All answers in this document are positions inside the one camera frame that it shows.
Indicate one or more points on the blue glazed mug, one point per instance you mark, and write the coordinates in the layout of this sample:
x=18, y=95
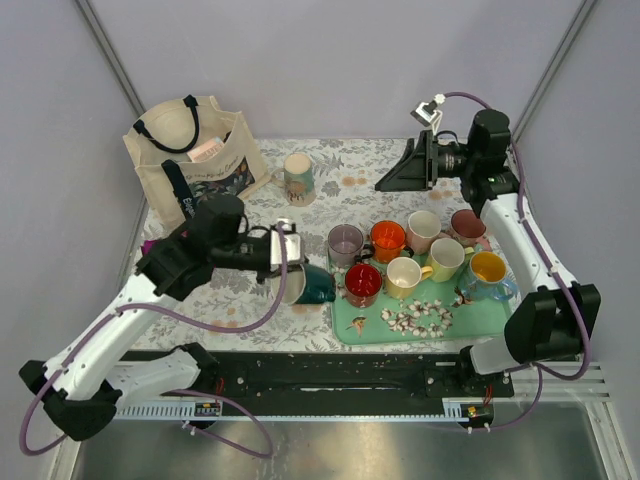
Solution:
x=485, y=277

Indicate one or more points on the dark green mug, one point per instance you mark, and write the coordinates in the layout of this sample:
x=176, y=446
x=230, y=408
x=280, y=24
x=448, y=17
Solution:
x=308, y=284

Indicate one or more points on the lime green mug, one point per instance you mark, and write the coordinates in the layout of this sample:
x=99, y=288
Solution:
x=445, y=258

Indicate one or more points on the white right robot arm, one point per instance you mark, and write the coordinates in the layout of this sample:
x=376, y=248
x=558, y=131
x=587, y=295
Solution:
x=556, y=315

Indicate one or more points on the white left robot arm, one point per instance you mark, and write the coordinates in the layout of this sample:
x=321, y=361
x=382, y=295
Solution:
x=83, y=387

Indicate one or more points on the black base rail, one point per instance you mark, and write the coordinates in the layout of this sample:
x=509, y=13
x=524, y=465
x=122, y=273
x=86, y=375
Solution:
x=344, y=385

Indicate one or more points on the yellow mug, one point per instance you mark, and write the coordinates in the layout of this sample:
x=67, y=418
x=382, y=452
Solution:
x=403, y=274

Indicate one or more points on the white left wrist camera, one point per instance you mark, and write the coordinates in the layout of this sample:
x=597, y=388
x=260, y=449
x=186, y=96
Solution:
x=285, y=243

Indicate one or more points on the cream floral mug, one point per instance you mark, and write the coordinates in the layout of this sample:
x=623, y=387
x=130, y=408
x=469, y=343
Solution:
x=296, y=179

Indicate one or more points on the pink box in bag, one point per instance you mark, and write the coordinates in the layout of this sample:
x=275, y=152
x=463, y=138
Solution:
x=206, y=150

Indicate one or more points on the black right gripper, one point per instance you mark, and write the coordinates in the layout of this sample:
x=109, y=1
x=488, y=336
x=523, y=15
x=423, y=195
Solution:
x=417, y=170

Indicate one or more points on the lilac mug black handle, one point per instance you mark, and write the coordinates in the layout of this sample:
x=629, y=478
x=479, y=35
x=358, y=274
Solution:
x=347, y=246

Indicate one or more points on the green hummingbird tray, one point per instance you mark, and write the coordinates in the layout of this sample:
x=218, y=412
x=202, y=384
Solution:
x=432, y=312

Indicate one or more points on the purple snack packet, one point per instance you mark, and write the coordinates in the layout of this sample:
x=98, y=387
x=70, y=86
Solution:
x=147, y=245

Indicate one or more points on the tall pink floral mug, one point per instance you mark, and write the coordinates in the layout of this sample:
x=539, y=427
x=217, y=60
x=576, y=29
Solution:
x=466, y=228

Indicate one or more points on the beige canvas tote bag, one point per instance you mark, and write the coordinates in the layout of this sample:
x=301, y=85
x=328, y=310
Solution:
x=158, y=143

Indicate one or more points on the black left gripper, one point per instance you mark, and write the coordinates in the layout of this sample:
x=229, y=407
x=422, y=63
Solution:
x=270, y=270

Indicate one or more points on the red mug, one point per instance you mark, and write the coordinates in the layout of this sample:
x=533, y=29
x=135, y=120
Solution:
x=359, y=285

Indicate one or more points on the orange mug black handle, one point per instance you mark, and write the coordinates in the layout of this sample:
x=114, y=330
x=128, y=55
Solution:
x=389, y=241

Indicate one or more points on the small pale pink mug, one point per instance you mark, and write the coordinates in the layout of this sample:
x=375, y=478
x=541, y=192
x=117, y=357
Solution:
x=423, y=228

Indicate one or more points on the floral table mat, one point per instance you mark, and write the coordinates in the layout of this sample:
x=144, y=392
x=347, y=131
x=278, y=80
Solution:
x=236, y=308

